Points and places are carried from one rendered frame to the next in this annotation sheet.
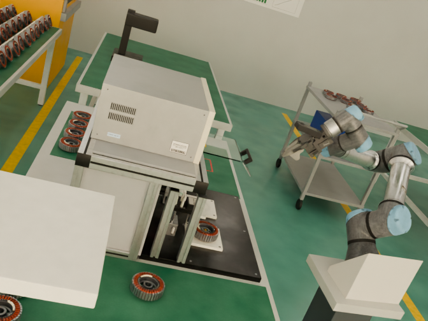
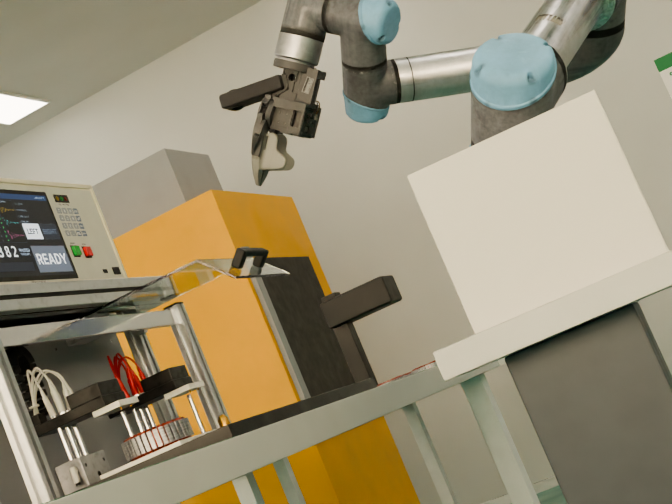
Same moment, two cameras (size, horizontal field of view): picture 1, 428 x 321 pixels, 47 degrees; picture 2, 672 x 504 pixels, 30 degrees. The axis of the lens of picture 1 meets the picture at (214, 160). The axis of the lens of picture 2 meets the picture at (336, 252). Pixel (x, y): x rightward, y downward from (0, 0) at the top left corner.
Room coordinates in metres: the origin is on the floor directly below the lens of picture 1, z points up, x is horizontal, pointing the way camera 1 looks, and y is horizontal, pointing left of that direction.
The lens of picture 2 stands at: (0.26, -1.41, 0.70)
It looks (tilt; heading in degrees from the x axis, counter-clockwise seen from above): 8 degrees up; 31
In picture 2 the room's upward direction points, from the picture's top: 23 degrees counter-clockwise
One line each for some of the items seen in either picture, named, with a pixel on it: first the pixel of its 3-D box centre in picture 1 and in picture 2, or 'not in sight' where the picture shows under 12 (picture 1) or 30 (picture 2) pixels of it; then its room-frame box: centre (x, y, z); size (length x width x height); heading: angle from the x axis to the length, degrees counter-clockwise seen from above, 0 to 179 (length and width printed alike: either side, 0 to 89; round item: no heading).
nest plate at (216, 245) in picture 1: (202, 235); (163, 454); (1.76, -0.06, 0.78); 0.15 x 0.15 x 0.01; 13
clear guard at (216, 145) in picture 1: (213, 149); (183, 297); (2.04, 0.01, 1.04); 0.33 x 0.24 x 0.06; 103
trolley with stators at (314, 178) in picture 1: (333, 148); not in sight; (4.49, -1.02, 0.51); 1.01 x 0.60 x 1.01; 13
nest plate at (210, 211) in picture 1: (199, 206); not in sight; (1.99, 0.00, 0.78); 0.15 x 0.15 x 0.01; 13
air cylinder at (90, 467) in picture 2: (170, 224); (85, 473); (1.72, 0.08, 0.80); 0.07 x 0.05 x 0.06; 13
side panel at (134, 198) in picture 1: (107, 213); not in sight; (1.47, 0.29, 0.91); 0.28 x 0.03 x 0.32; 103
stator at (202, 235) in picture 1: (204, 230); (157, 439); (1.76, -0.06, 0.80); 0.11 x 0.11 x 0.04
